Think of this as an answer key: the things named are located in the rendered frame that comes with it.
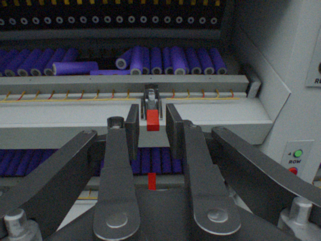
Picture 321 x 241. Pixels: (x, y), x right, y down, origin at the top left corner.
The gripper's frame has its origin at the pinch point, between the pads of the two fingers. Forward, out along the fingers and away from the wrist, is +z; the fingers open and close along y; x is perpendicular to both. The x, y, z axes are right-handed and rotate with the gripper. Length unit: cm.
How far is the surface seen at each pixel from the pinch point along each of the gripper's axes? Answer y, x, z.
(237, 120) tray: 11.0, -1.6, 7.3
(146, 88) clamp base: -0.6, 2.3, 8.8
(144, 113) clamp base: -0.9, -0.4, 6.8
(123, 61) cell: -4.0, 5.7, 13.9
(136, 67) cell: -1.9, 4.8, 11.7
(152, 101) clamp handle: 0.1, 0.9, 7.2
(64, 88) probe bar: -11.8, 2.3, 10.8
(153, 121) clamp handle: 0.1, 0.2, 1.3
